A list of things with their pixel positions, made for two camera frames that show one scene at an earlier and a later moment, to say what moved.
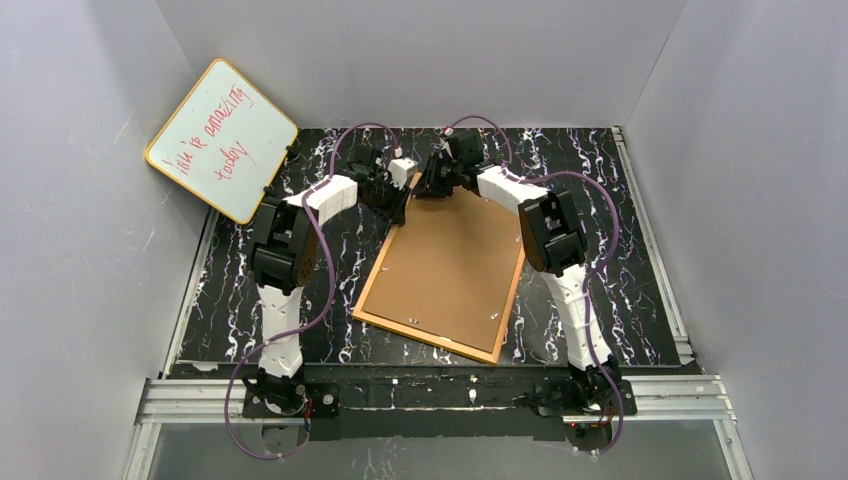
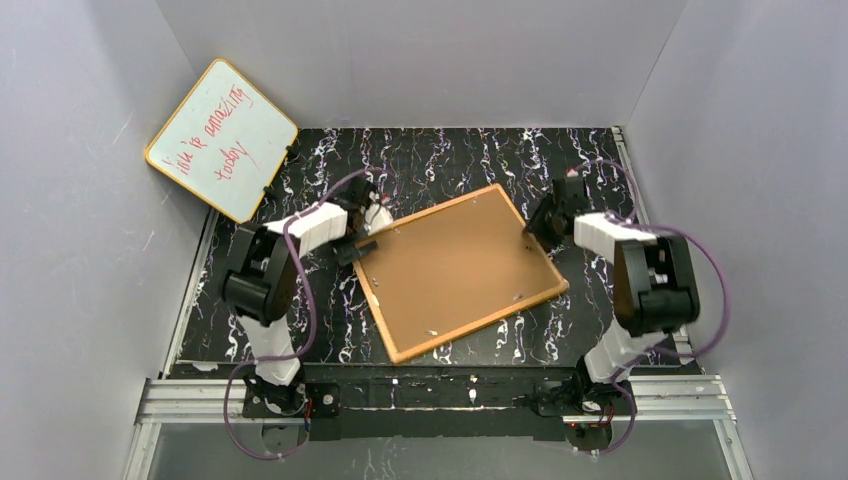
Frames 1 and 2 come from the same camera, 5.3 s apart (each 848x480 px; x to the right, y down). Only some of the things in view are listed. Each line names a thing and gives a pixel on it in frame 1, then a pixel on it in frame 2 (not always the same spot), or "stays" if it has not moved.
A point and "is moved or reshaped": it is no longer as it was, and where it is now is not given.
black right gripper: (433, 183) → (542, 221)
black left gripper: (389, 196) → (357, 245)
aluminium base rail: (681, 398) stays
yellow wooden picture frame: (449, 273) is moved or reshaped
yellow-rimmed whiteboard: (225, 142) stays
